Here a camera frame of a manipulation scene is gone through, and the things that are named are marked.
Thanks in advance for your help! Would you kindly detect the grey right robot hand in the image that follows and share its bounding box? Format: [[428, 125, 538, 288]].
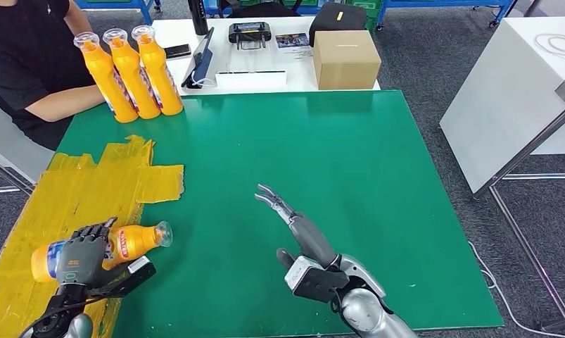
[[254, 183, 341, 272]]

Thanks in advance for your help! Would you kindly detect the tablet in blue case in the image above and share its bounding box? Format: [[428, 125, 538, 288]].
[[181, 27, 215, 89]]

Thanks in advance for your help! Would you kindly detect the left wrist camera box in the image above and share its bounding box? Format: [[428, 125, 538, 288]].
[[88, 255, 157, 299]]

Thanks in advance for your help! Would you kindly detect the black flask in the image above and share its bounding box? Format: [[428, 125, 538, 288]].
[[188, 0, 210, 37]]

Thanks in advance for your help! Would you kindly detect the black smartphone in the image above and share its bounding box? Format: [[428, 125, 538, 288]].
[[164, 44, 193, 60]]

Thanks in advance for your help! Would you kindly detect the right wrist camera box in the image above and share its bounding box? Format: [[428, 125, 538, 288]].
[[284, 254, 350, 304]]

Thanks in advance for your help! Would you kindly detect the yellow tape patch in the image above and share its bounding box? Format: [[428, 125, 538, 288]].
[[0, 135, 186, 338]]

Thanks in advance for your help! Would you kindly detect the steel table frame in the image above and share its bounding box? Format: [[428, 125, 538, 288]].
[[473, 80, 565, 333]]

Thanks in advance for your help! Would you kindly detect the printed leaflet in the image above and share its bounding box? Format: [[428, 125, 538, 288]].
[[275, 32, 313, 59]]

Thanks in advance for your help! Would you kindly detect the white desk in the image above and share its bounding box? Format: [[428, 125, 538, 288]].
[[0, 91, 56, 197]]

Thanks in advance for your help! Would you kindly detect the green plastic crate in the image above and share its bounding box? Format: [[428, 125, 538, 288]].
[[345, 0, 386, 32]]

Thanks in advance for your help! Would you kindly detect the brown cardboard box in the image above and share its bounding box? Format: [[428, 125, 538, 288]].
[[312, 30, 383, 91]]

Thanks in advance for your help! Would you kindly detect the black carrying case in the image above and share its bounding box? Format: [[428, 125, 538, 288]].
[[309, 2, 369, 48]]

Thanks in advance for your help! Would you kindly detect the blue metal cart frame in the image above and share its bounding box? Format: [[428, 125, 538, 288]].
[[77, 0, 162, 27], [376, 0, 519, 29]]

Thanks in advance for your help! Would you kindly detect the black chair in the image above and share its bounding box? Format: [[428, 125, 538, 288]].
[[217, 0, 320, 18]]

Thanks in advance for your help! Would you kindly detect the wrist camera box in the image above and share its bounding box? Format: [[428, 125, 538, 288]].
[[284, 254, 350, 304], [88, 255, 157, 299]]

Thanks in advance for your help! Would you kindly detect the black handheld controller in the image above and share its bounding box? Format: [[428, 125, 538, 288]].
[[228, 21, 273, 51]]

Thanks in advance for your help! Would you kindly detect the green table board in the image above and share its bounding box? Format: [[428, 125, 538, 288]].
[[53, 90, 504, 338]]

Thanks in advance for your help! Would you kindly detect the white floor cable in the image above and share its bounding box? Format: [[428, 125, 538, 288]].
[[468, 241, 565, 338]]

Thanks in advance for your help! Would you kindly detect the person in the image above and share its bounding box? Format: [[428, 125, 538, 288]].
[[0, 0, 107, 151]]

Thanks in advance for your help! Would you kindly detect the orange juice bottle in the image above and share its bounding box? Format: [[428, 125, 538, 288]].
[[73, 31, 139, 124], [30, 220, 174, 284], [102, 28, 163, 120], [131, 24, 184, 117]]

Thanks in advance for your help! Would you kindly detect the flat white box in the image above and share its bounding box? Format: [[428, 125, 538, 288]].
[[215, 70, 288, 91]]

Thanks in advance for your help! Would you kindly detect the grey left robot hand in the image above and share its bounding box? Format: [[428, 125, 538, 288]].
[[55, 216, 120, 287]]

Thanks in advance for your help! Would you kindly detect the coiled white cable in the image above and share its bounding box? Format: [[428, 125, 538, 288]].
[[534, 33, 565, 61]]

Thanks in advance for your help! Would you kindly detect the large white table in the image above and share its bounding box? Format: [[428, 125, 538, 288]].
[[439, 18, 565, 196]]

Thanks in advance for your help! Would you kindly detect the thin white cable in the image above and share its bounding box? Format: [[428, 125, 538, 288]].
[[190, 70, 218, 89]]

